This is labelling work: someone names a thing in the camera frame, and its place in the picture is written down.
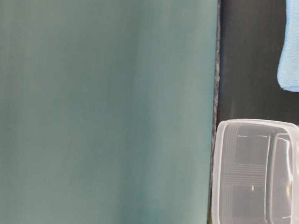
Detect clear plastic container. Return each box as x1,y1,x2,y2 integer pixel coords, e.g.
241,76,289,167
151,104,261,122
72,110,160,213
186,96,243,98
211,119,299,224

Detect green backdrop curtain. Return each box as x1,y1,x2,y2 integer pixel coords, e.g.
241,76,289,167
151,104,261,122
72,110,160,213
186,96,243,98
0,0,218,224

